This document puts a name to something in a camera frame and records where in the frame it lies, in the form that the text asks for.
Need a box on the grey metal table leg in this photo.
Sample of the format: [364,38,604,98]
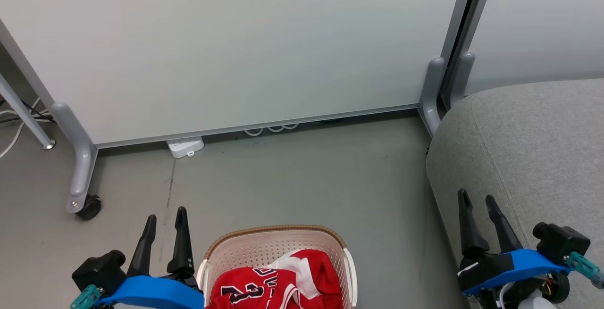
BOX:
[0,74,56,151]

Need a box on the cream perforated laundry basket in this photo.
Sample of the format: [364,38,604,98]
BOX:
[196,225,358,309]

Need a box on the wide white partition panel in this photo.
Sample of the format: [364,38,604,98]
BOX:
[0,0,478,150]

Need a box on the white floor cable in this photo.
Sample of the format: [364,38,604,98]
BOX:
[0,97,53,159]

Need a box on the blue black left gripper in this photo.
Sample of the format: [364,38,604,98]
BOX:
[97,207,205,309]

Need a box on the grey fabric sofa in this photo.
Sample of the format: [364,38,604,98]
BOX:
[426,79,604,309]

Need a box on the narrow white partition panel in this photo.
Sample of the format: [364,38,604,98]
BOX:
[465,0,604,96]

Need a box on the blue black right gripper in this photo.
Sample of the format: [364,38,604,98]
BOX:
[456,189,574,296]

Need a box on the white looped cable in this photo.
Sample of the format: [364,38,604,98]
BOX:
[243,123,301,137]

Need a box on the white power strip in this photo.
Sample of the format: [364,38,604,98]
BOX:
[166,136,205,159]

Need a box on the black caster wheel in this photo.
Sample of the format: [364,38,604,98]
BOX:
[75,194,102,221]

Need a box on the black floor cable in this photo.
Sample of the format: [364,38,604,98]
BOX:
[0,100,55,124]

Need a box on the grey partition foot with caster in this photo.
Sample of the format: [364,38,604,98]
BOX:
[50,102,99,214]

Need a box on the red striped basketball jersey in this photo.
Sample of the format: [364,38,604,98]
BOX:
[205,249,344,309]

